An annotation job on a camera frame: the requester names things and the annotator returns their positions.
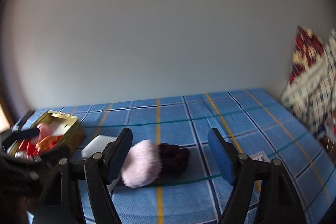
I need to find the blue plaid bed sheet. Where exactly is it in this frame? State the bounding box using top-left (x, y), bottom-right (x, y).
top-left (11, 88), bottom-right (336, 224)

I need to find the red satin drawstring pouch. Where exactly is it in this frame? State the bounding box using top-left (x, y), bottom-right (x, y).
top-left (15, 135), bottom-right (62, 159)

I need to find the gold metal tin box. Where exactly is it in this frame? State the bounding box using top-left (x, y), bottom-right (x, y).
top-left (6, 110), bottom-right (86, 160)

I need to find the dark purple scrunchie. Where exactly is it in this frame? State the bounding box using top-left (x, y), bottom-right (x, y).
top-left (157, 143), bottom-right (190, 182)

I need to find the pink fluffy puff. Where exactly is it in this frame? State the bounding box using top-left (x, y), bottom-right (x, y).
top-left (121, 139), bottom-right (162, 188)

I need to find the white pink rolled towel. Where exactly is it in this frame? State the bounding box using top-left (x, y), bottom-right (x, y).
top-left (30, 121), bottom-right (67, 144)

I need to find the black phone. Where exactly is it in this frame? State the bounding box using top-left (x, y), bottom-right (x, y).
top-left (13, 110), bottom-right (35, 131)

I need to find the white plaid cloth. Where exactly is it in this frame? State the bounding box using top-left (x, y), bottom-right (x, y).
top-left (280, 29), bottom-right (335, 135)

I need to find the white black sponge block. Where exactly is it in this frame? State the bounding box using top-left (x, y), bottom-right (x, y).
top-left (81, 135), bottom-right (117, 159)

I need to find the red patterned pillow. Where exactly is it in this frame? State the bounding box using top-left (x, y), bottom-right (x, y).
top-left (289, 26), bottom-right (324, 84)

